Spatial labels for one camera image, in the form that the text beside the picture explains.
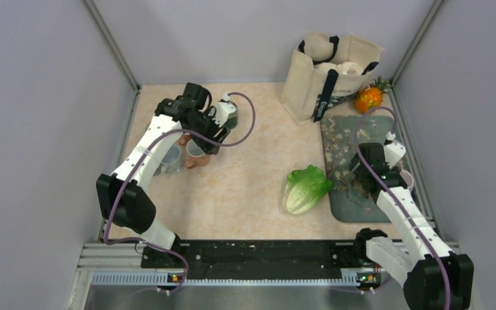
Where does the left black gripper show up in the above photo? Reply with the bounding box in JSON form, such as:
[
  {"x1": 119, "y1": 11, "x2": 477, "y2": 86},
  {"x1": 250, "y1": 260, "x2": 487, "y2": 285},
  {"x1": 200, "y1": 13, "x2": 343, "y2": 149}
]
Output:
[{"x1": 187, "y1": 108, "x2": 231, "y2": 154}]

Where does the pink mug large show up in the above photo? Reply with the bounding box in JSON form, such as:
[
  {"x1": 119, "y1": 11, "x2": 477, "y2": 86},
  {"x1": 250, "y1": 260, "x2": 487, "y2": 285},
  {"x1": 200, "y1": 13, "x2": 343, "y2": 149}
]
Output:
[{"x1": 184, "y1": 140, "x2": 211, "y2": 169}]

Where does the mauve cup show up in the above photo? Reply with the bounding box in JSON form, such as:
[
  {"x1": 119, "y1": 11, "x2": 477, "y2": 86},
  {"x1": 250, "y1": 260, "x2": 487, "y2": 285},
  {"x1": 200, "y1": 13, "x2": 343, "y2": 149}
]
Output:
[{"x1": 400, "y1": 169, "x2": 415, "y2": 191}]

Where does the dark teal mug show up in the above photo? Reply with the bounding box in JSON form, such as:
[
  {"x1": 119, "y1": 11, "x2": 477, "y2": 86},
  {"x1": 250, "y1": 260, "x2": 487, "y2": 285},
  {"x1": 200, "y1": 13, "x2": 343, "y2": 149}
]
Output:
[{"x1": 224, "y1": 110, "x2": 238, "y2": 129}]

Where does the white grey mug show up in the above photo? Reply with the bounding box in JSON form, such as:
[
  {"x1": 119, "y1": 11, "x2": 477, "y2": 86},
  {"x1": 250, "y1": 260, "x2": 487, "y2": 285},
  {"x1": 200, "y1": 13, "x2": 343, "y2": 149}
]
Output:
[{"x1": 160, "y1": 144, "x2": 184, "y2": 174}]

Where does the pink mug small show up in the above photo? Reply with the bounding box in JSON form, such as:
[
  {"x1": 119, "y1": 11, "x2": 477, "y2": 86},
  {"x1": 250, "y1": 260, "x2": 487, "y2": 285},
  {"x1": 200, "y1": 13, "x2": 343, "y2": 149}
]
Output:
[{"x1": 178, "y1": 134, "x2": 191, "y2": 147}]

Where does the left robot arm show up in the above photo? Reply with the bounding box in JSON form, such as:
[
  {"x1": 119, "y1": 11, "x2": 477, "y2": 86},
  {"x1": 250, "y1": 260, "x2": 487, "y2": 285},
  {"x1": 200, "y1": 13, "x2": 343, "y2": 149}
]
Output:
[{"x1": 96, "y1": 83, "x2": 238, "y2": 267}]

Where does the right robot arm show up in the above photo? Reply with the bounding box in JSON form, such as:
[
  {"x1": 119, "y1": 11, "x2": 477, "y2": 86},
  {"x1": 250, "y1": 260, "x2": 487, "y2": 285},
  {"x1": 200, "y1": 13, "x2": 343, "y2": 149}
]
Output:
[{"x1": 349, "y1": 139, "x2": 474, "y2": 309}]

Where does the floral grey tray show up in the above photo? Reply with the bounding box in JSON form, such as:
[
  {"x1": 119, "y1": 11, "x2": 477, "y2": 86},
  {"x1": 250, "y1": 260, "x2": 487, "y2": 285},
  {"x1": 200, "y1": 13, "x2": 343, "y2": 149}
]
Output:
[{"x1": 320, "y1": 116, "x2": 390, "y2": 223}]

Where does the toy pineapple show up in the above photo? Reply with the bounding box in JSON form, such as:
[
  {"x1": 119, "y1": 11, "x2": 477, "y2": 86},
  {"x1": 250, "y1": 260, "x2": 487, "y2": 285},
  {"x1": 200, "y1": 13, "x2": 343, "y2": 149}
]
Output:
[{"x1": 354, "y1": 76, "x2": 391, "y2": 114}]

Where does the toy lettuce head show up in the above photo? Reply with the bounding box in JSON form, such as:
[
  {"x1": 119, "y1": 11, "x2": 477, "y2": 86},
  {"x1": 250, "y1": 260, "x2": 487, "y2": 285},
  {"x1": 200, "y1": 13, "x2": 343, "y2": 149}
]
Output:
[{"x1": 282, "y1": 165, "x2": 334, "y2": 215}]

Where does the beige canvas tote bag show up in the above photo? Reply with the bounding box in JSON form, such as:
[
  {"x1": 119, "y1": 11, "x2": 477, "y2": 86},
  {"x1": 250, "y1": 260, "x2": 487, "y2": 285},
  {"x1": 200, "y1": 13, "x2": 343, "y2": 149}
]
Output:
[{"x1": 280, "y1": 32, "x2": 384, "y2": 126}]

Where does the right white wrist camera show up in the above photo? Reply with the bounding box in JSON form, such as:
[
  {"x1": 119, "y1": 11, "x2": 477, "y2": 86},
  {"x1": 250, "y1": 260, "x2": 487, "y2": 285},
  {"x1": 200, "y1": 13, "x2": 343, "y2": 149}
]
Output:
[{"x1": 383, "y1": 132, "x2": 406, "y2": 169}]

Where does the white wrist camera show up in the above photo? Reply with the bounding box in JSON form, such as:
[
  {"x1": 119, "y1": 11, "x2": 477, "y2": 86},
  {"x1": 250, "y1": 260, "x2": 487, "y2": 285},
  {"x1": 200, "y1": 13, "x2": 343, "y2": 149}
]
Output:
[
  {"x1": 383, "y1": 132, "x2": 406, "y2": 169},
  {"x1": 213, "y1": 93, "x2": 239, "y2": 128}
]

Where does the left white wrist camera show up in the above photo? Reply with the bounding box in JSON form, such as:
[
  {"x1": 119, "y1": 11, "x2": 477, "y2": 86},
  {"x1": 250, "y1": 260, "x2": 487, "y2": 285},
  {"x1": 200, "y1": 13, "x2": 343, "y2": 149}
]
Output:
[{"x1": 213, "y1": 93, "x2": 239, "y2": 128}]

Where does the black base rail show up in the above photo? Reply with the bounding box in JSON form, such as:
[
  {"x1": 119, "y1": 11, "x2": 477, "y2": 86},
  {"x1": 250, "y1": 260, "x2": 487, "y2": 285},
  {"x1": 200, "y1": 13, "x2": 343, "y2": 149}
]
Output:
[{"x1": 141, "y1": 240, "x2": 380, "y2": 282}]

